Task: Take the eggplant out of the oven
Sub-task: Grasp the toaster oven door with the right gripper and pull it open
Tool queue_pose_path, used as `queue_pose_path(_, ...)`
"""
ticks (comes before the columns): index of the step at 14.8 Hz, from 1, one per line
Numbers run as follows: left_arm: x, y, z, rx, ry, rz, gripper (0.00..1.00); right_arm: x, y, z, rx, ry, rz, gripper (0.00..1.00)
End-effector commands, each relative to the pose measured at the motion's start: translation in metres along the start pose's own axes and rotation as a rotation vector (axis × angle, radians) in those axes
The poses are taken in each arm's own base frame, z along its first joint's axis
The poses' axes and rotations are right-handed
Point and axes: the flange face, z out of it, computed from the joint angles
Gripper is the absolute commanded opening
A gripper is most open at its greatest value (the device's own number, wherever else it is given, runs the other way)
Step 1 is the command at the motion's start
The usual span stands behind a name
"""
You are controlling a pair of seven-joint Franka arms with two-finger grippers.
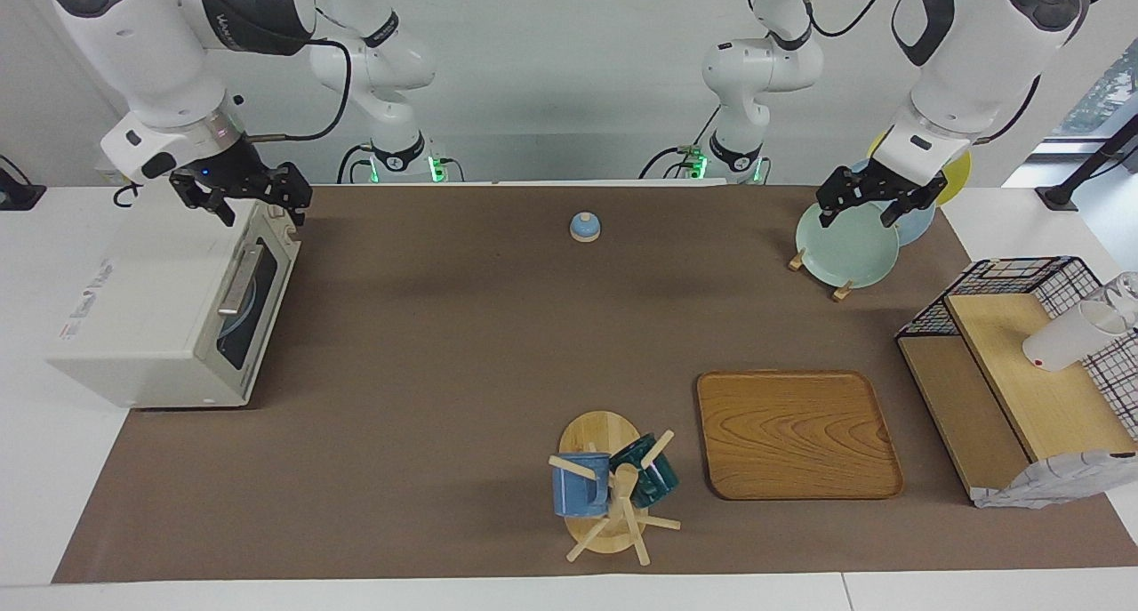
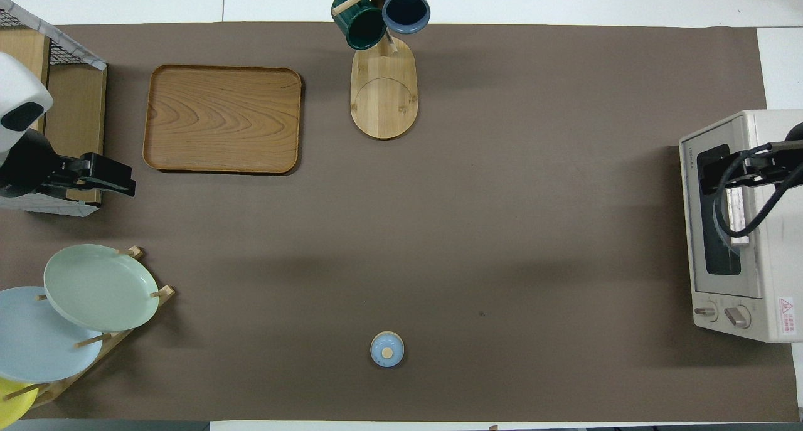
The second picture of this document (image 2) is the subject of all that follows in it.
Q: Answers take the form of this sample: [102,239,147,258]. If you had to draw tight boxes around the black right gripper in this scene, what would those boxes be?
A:
[699,141,793,198]

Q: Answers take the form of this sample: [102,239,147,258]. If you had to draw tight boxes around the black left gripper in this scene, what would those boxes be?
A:
[58,154,137,198]

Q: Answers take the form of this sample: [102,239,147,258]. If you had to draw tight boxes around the glass oven door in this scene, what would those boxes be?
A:
[680,120,763,299]

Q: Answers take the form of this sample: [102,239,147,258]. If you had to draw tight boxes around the beige toaster oven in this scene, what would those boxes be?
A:
[679,110,803,343]

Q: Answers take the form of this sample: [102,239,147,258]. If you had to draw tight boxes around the pale green plate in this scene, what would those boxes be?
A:
[43,243,160,333]

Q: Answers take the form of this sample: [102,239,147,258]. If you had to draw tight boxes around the wooden serving tray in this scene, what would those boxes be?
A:
[142,65,303,175]

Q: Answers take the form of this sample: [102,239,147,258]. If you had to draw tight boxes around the wooden plate rack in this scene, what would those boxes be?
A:
[25,246,176,410]

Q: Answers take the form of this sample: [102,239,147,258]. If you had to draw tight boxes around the red warning sticker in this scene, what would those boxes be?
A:
[778,296,797,337]

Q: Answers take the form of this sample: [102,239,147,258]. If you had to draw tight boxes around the light blue racked plate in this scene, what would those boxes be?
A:
[0,286,104,384]

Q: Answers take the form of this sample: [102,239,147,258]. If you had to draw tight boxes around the brown table mat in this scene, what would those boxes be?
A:
[0,22,799,423]

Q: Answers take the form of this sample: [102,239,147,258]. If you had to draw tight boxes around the yellow plate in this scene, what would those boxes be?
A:
[0,378,38,423]

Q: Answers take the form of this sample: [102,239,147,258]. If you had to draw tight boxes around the wooden mug tree stand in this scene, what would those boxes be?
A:
[331,0,433,141]

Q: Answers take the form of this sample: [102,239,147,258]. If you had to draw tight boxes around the dark green mug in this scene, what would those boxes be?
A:
[331,0,388,51]

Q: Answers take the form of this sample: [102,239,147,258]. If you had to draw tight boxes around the blue mug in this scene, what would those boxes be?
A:
[381,0,432,35]

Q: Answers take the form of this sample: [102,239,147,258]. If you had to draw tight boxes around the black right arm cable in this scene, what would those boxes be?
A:
[715,142,803,238]

